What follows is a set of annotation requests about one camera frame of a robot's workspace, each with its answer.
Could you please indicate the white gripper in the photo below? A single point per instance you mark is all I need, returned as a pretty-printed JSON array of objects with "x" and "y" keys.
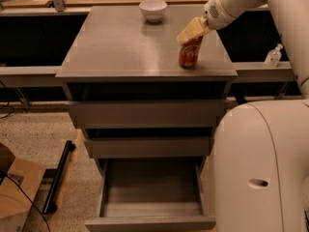
[{"x": 219, "y": 16}]

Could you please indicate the red coke can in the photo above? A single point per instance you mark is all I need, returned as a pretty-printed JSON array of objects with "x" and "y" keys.
[{"x": 189, "y": 53}]

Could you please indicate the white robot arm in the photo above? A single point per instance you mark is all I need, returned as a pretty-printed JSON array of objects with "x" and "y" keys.
[{"x": 261, "y": 148}]

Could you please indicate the grey drawer cabinet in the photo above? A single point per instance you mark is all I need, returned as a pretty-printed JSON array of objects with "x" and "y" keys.
[{"x": 130, "y": 95}]

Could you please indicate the grey top drawer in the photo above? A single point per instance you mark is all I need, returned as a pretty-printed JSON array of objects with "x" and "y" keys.
[{"x": 146, "y": 114}]

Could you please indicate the grey drawer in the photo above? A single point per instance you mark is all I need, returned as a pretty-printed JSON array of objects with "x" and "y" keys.
[
  {"x": 111, "y": 148},
  {"x": 146, "y": 114}
]

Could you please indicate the grey middle drawer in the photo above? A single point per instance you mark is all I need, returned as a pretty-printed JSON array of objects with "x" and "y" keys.
[{"x": 111, "y": 148}]

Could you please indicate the open bottom drawer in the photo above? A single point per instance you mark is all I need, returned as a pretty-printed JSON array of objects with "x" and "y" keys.
[{"x": 150, "y": 195}]

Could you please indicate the white ceramic bowl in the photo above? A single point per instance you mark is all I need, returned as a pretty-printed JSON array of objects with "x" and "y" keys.
[{"x": 153, "y": 10}]

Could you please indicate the clear sanitizer pump bottle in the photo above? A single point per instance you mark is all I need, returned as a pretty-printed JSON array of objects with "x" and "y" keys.
[{"x": 274, "y": 56}]

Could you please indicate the black bar left floor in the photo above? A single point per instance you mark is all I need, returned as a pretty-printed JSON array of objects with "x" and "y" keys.
[{"x": 55, "y": 174}]

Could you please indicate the brown cardboard box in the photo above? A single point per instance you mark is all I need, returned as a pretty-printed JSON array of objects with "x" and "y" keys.
[{"x": 19, "y": 186}]

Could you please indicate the grey metal rail frame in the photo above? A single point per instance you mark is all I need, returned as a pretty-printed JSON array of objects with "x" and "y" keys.
[{"x": 29, "y": 73}]

